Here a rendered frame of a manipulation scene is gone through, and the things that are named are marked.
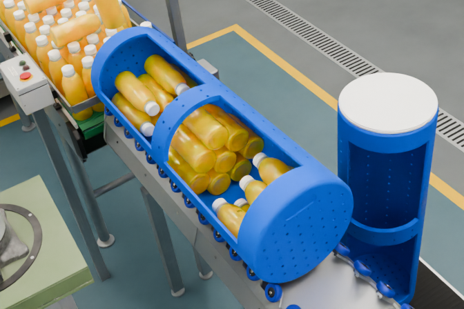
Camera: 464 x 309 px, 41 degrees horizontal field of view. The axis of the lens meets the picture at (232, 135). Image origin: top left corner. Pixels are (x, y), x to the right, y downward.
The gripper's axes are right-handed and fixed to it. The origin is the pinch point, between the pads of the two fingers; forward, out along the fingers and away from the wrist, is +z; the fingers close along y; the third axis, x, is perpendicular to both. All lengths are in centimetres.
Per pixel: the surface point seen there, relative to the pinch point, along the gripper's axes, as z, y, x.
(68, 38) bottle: 28.6, -13.4, 14.7
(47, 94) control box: 34.6, -28.8, 0.6
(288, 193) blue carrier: 14, -2, -97
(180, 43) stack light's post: 62, 29, 27
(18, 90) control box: 28.1, -36.1, 0.8
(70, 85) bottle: 34.5, -21.3, -0.4
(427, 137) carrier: 46, 51, -85
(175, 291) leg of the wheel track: 135, -23, -23
